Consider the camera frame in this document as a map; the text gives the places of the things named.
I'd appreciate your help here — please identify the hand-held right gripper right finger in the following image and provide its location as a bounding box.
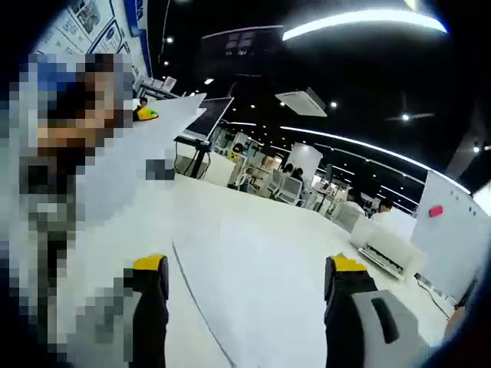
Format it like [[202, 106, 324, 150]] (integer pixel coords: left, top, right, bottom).
[[324, 253, 431, 368]]

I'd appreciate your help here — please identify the straight ceiling light strip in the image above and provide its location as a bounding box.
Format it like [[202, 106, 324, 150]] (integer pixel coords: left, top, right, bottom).
[[281, 8, 449, 42]]

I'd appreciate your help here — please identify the white ceiling air conditioner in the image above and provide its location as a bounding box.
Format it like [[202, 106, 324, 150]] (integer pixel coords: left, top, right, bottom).
[[274, 87, 329, 118]]

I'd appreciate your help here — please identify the hanging dark ceiling screen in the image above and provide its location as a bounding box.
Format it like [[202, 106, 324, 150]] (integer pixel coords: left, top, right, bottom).
[[199, 25, 288, 77]]

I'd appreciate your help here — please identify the white cloth sheet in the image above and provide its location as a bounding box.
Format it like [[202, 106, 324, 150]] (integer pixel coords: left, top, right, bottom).
[[57, 172, 467, 368], [76, 93, 331, 368]]

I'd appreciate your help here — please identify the white office chair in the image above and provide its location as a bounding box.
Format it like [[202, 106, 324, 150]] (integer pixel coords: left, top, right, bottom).
[[281, 176, 303, 204], [268, 168, 285, 192]]

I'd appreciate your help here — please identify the white printer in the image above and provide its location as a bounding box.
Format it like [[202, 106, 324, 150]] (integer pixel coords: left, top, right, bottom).
[[358, 223, 426, 281]]

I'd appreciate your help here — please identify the dark screen desk monitor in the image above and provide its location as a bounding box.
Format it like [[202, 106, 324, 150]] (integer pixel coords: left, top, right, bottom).
[[183, 96, 236, 142]]

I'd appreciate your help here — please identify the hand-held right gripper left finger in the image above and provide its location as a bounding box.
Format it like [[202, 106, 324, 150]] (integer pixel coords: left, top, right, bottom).
[[124, 254, 170, 368]]

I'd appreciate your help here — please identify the white box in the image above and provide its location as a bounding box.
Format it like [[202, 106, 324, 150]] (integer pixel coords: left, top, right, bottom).
[[350, 215, 381, 247]]

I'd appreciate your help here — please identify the white whiteboard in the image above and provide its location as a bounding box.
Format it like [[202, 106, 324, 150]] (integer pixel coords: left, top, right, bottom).
[[410, 169, 489, 306]]

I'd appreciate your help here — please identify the curved ceiling light strip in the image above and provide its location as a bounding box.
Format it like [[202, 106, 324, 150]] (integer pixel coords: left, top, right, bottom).
[[278, 125, 473, 192]]

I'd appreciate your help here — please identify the table power cable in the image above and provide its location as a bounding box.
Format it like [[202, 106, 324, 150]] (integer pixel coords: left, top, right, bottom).
[[415, 274, 456, 319]]

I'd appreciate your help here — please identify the blue white wall poster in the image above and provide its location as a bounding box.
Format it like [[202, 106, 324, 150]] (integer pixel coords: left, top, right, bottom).
[[32, 0, 154, 80]]

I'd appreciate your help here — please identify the black monitor stand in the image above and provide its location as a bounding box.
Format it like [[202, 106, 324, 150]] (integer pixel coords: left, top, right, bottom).
[[173, 134, 213, 180]]

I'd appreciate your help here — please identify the person's right hand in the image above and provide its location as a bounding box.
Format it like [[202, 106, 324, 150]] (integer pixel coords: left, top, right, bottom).
[[447, 306, 467, 336]]

